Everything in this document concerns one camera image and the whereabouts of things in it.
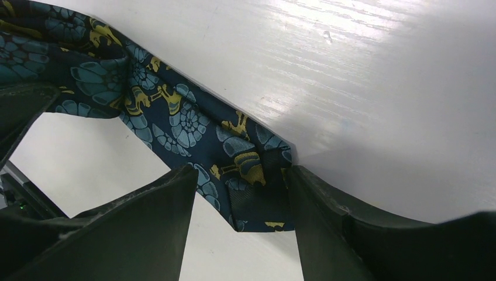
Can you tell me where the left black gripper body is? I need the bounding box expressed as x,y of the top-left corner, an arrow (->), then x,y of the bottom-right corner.
1,161 -> 67,220

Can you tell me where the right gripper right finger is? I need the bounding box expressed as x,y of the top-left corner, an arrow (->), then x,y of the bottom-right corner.
287,166 -> 495,280

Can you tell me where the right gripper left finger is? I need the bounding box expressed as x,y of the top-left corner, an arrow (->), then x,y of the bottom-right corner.
1,165 -> 198,280

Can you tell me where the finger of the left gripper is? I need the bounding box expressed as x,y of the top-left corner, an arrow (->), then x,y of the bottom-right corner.
1,82 -> 60,167

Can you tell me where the blue patterned tie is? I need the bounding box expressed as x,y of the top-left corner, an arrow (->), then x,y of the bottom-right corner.
1,1 -> 294,232

